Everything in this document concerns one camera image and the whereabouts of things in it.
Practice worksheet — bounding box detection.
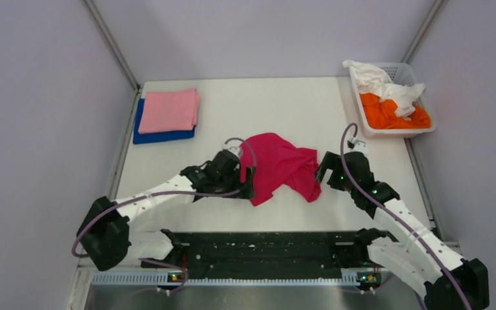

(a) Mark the magenta t shirt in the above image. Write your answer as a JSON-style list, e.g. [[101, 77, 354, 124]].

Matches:
[[241, 132, 322, 207]]

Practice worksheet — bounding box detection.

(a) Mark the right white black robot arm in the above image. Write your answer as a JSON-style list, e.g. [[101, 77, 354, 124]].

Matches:
[[315, 152, 490, 309]]

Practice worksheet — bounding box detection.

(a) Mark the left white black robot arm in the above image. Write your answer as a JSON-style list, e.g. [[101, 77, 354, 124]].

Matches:
[[72, 149, 257, 271]]

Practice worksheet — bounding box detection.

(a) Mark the crumpled orange t shirt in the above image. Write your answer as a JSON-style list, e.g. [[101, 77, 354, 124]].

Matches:
[[360, 93, 432, 129]]

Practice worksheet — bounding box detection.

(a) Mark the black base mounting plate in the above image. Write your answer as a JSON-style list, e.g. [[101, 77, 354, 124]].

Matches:
[[138, 231, 397, 281]]

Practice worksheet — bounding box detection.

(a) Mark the folded pink t shirt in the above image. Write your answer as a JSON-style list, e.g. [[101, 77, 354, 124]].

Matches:
[[138, 88, 200, 134]]

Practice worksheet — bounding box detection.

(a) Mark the crumpled white t shirt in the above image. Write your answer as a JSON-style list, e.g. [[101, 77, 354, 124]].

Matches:
[[342, 59, 426, 117]]

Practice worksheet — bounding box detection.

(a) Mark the folded blue t shirt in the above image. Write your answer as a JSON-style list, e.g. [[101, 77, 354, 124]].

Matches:
[[132, 98, 196, 145]]

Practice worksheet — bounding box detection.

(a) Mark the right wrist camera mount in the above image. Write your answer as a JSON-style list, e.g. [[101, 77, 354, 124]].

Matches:
[[347, 137, 368, 155]]

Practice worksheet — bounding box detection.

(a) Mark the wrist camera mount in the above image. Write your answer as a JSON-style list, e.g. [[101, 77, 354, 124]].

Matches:
[[347, 137, 368, 155], [222, 144, 243, 159]]

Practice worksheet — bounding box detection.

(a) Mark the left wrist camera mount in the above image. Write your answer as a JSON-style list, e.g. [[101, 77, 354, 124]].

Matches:
[[222, 144, 243, 159]]

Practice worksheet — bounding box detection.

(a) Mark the aluminium frame rail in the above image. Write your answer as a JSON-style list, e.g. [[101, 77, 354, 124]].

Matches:
[[91, 260, 391, 289]]

